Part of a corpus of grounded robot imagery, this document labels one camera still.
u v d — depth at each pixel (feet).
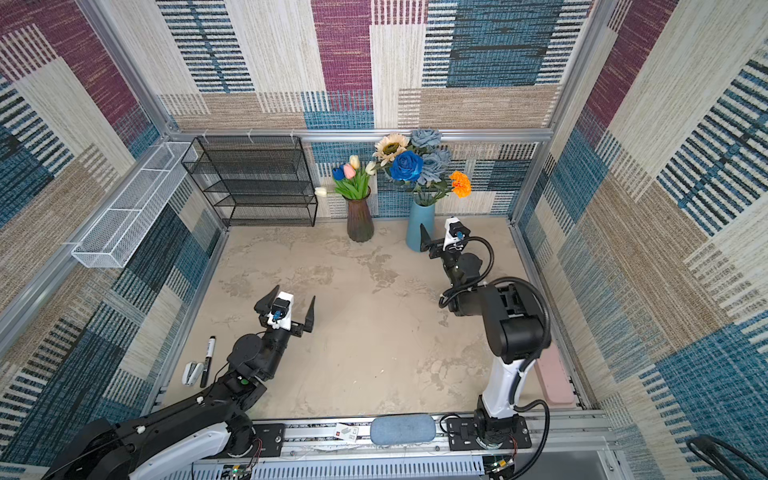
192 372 2.72
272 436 2.45
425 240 2.67
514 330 1.67
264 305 2.36
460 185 2.73
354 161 3.08
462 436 2.39
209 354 2.85
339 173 3.06
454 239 2.50
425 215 3.26
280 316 2.06
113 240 2.30
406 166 2.26
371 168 3.07
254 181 3.58
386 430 2.38
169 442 1.66
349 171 3.05
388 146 2.64
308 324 2.39
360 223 3.52
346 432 2.43
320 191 3.18
